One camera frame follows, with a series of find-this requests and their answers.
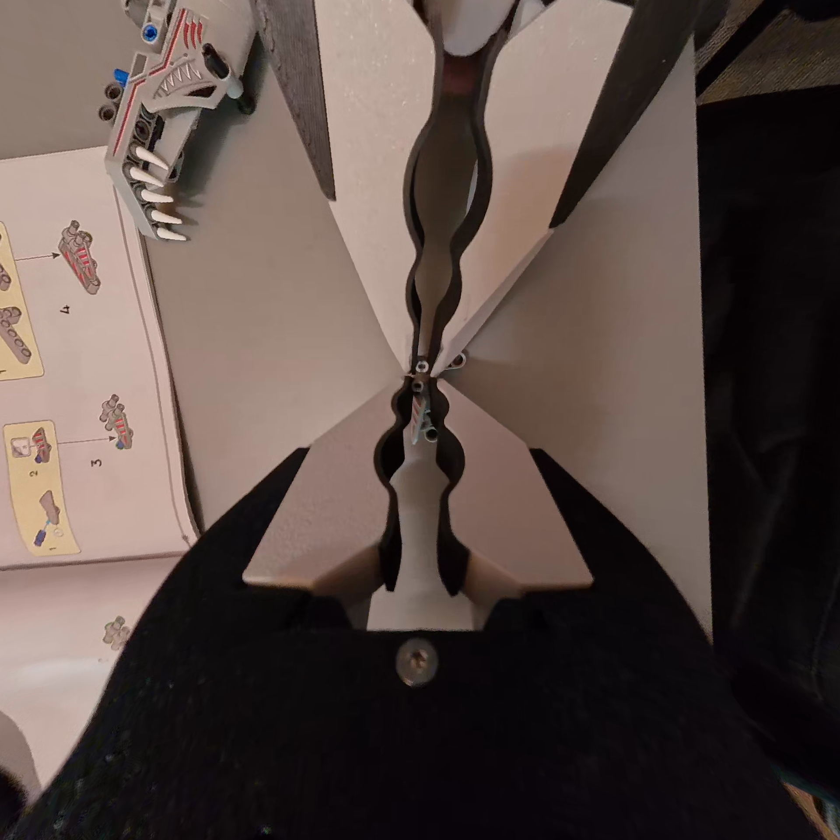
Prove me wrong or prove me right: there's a grey desk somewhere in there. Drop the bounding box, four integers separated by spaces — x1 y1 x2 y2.
0 0 715 742

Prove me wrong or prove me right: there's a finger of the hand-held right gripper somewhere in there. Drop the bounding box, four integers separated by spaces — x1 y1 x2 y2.
314 0 441 378
430 0 636 376

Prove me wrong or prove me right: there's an open instruction booklet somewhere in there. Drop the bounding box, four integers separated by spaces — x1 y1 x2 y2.
0 146 201 798

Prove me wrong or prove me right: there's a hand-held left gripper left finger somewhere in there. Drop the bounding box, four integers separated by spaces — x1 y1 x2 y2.
241 375 422 595

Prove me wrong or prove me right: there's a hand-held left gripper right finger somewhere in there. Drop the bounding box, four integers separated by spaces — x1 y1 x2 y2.
430 378 596 608

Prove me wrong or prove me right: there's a grey toothed dinosaur head model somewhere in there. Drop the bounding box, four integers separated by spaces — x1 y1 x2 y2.
98 0 258 245

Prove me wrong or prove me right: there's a small striped grey brick assembly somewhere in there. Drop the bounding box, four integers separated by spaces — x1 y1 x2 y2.
407 377 442 448

